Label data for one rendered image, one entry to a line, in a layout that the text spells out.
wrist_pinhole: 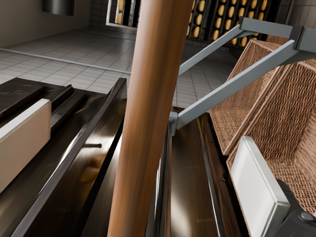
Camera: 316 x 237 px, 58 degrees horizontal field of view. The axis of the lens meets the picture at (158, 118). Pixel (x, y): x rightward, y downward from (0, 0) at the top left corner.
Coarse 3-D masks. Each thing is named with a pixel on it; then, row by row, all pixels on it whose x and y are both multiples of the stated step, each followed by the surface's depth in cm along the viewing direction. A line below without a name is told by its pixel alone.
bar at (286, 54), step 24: (240, 24) 97; (264, 24) 97; (216, 48) 101; (288, 48) 54; (312, 48) 53; (264, 72) 56; (216, 96) 58; (168, 120) 60; (168, 144) 50; (168, 168) 42; (168, 192) 37; (168, 216) 33
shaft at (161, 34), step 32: (160, 0) 15; (192, 0) 16; (160, 32) 16; (160, 64) 17; (128, 96) 18; (160, 96) 18; (128, 128) 19; (160, 128) 19; (128, 160) 19; (128, 192) 20; (128, 224) 21
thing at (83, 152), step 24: (120, 96) 153; (96, 120) 108; (120, 120) 155; (96, 144) 106; (72, 168) 80; (96, 168) 107; (48, 192) 66; (72, 192) 81; (48, 216) 65; (72, 216) 82
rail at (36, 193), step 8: (120, 80) 165; (112, 88) 148; (96, 112) 115; (88, 120) 107; (80, 136) 95; (72, 144) 89; (64, 152) 84; (56, 168) 76; (48, 176) 72; (40, 184) 69; (40, 192) 66; (32, 200) 63; (24, 208) 61; (16, 216) 59; (24, 216) 59; (16, 224) 57; (8, 232) 55
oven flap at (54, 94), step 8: (64, 88) 165; (72, 88) 175; (40, 96) 166; (48, 96) 162; (56, 96) 152; (64, 96) 162; (24, 104) 154; (32, 104) 151; (56, 104) 150; (16, 112) 141; (0, 120) 133; (8, 120) 130
